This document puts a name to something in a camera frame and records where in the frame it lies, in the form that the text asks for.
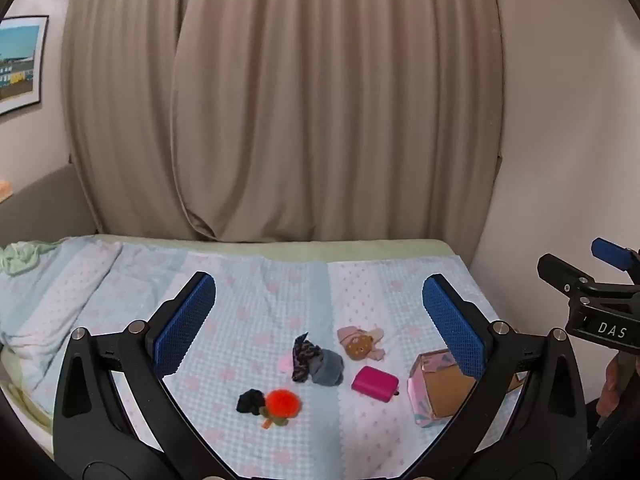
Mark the light blue printed blanket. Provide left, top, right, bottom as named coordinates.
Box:
left=0, top=236, right=523, bottom=480

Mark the grey bed headboard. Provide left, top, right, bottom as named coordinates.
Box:
left=0, top=164, right=99, bottom=249

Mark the cardboard box with patterned lining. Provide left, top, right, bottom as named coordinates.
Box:
left=407, top=348, right=523, bottom=428

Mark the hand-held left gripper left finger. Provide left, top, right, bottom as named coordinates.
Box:
left=52, top=271, right=236, bottom=480

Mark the black cloth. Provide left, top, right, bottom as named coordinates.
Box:
left=236, top=388, right=268, bottom=417

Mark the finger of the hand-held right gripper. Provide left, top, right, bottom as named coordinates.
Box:
left=591, top=237, right=640, bottom=282
left=537, top=253, right=640, bottom=307

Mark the orange pompom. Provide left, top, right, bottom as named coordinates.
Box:
left=261, top=389, right=303, bottom=430

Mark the beige curtain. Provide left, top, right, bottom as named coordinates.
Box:
left=60, top=0, right=203, bottom=242
left=171, top=0, right=504, bottom=263

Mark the light green bed sheet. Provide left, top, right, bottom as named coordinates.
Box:
left=95, top=233, right=463, bottom=263

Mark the grey sock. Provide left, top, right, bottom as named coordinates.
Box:
left=309, top=348, right=346, bottom=387

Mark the crumpled light green cloth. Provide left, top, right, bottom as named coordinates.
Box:
left=0, top=241, right=62, bottom=277

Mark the person's right hand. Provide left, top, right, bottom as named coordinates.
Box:
left=597, top=357, right=624, bottom=417

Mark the pink sock with brown bear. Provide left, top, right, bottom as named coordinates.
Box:
left=347, top=332, right=377, bottom=362

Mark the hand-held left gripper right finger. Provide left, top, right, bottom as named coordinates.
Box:
left=405, top=274, right=588, bottom=480

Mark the dark patterned cloth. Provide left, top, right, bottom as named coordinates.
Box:
left=291, top=332, right=322, bottom=385

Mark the dusty pink cloth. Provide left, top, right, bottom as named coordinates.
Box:
left=337, top=326, right=386, bottom=361

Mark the framed wall poster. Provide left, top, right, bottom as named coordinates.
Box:
left=0, top=15, right=50, bottom=117

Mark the magenta zip pouch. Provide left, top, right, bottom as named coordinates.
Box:
left=351, top=365, right=401, bottom=403

